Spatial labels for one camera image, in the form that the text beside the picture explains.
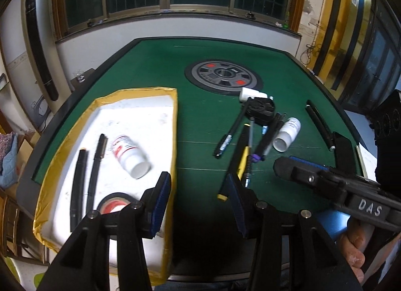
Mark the slim black pen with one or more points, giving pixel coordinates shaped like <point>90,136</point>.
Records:
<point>98,156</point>

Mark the white pill bottle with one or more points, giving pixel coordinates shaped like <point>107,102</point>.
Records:
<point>247,93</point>

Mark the clear glass cup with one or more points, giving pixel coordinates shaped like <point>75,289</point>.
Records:
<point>79,77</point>

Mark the black phone on table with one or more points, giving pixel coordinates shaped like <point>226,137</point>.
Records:
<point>344,155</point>

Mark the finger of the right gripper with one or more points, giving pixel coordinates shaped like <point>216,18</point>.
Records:
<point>296,169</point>

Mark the white yellow-edged storage box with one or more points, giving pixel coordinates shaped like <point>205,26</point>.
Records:
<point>148,116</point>

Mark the black ribbed plastic holder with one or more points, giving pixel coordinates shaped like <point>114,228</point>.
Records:
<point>262,110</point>

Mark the black electrical tape roll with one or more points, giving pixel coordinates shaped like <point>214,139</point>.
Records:
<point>114,202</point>

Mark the black marker white tip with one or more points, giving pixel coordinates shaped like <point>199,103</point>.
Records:
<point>320,124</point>

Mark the small dark side table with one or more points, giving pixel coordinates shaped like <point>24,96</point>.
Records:
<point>75,85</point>

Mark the silver clear pen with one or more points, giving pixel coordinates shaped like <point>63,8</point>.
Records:
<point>247,173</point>

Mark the thick black marker yellow band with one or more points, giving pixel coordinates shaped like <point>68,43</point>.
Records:
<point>77,190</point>

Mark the round grey table centre console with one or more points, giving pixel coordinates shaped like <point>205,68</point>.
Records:
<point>222,77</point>

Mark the green white plastic stool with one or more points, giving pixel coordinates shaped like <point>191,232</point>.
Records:
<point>25,272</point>

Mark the white bottle mouth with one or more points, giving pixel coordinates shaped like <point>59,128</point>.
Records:
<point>286,135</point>

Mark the black marker purple cap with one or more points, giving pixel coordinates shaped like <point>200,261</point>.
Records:
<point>268,137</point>

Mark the tall gold tower fan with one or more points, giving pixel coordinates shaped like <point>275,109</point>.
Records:
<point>43,56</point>

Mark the black pen barcode label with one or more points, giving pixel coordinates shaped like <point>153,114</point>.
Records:
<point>226,139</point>

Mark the white paper sheet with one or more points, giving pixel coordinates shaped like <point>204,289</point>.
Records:
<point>368,162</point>

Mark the floral and blue quilts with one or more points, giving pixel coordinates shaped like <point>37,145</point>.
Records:
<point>9,151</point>

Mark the person right hand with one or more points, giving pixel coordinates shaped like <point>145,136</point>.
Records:
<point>352,244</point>

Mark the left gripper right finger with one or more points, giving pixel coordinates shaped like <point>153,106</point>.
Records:
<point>243,201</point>

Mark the yellow black spring pen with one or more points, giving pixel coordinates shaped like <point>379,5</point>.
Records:
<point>238,161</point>

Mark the white bottle red label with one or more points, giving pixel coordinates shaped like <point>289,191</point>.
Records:
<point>131,157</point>

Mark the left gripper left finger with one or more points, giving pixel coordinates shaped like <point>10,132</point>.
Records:
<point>155,201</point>

